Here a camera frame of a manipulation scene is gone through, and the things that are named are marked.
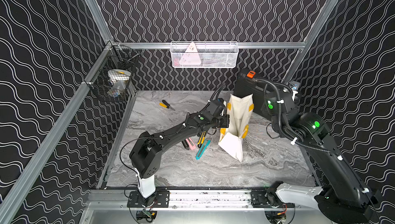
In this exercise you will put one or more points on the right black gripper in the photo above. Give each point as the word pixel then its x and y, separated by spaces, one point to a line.
pixel 264 108

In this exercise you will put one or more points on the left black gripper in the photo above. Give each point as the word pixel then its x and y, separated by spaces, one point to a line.
pixel 225 121

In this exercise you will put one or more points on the white pouch with yellow handles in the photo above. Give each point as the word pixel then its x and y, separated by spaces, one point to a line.
pixel 240 110

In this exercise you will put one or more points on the teal utility knife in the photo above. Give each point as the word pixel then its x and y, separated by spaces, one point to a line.
pixel 203 148

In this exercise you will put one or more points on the yellow black art knife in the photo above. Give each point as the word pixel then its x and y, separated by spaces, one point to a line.
pixel 201 139

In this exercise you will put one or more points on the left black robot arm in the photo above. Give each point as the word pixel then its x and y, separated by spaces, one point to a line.
pixel 147 152

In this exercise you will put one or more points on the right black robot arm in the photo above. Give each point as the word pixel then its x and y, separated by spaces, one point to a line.
pixel 347 199

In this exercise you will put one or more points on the pink utility knife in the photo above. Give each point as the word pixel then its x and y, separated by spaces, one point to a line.
pixel 191 144

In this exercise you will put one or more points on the black tool case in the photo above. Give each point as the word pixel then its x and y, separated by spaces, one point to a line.
pixel 246 84

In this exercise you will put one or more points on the yellow black screwdriver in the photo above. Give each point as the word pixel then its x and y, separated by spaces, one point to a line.
pixel 165 104

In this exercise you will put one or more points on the pink triangle card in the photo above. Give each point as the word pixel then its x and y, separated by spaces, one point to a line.
pixel 190 57

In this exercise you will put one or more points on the white wire wall basket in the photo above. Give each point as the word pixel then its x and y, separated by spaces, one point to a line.
pixel 213 54

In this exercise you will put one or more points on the silver mounting rail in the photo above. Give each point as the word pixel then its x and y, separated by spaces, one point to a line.
pixel 207 199

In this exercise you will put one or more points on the black wire corner basket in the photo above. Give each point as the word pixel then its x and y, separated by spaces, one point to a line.
pixel 120 57

